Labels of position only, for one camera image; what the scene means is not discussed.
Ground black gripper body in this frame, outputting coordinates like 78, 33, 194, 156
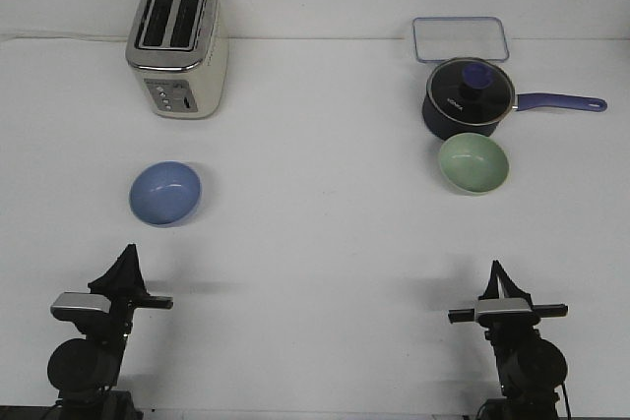
448, 304, 568, 339
105, 290, 173, 336

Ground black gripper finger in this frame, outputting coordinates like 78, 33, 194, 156
495, 260, 531, 302
484, 260, 501, 300
88, 244, 132, 292
129, 244, 147, 293

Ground blue bowl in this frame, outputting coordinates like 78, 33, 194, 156
128, 161, 202, 226

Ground green bowl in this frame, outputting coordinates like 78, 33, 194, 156
437, 133, 510, 195

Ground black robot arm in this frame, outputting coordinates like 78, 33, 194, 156
448, 260, 569, 419
47, 243, 173, 419

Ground dark blue saucepan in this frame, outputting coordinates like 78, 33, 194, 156
422, 84, 607, 141

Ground glass pot lid blue knob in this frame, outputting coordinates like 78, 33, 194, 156
427, 58, 516, 125

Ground silver two-slot toaster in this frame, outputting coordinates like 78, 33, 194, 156
125, 0, 229, 120

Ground clear container lid blue rim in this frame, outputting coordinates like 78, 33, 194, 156
411, 16, 510, 64

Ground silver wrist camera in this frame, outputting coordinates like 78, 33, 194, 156
50, 292, 111, 322
473, 298, 533, 323

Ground white toaster power cord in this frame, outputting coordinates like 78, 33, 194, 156
0, 31, 131, 44

